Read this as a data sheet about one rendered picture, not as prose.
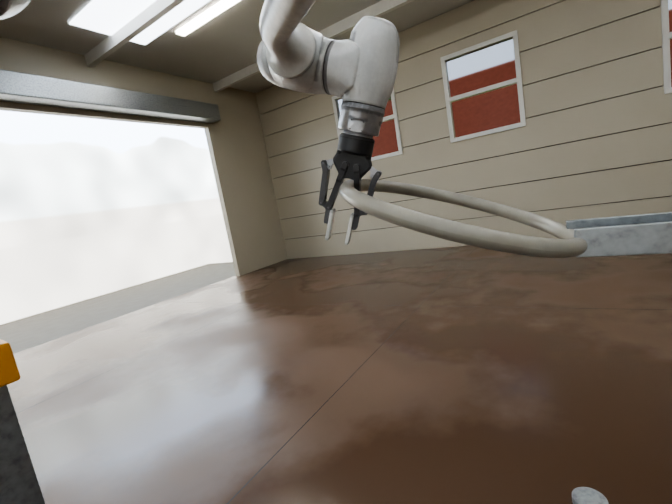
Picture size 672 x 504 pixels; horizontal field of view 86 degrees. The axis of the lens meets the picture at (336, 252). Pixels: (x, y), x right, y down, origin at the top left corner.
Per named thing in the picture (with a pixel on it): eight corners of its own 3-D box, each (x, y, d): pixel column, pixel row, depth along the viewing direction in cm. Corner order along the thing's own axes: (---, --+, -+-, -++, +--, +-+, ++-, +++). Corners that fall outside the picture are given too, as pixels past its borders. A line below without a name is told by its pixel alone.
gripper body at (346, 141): (334, 130, 72) (326, 176, 75) (376, 138, 71) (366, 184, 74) (341, 131, 79) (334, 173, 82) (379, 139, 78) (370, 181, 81)
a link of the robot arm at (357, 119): (383, 107, 69) (376, 139, 70) (386, 112, 77) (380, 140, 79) (337, 99, 70) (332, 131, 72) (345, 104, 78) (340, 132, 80)
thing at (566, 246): (566, 231, 88) (571, 219, 88) (614, 290, 46) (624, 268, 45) (382, 185, 107) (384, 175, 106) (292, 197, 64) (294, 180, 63)
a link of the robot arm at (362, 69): (393, 112, 77) (336, 103, 81) (411, 31, 72) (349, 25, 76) (382, 106, 67) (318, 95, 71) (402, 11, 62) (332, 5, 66)
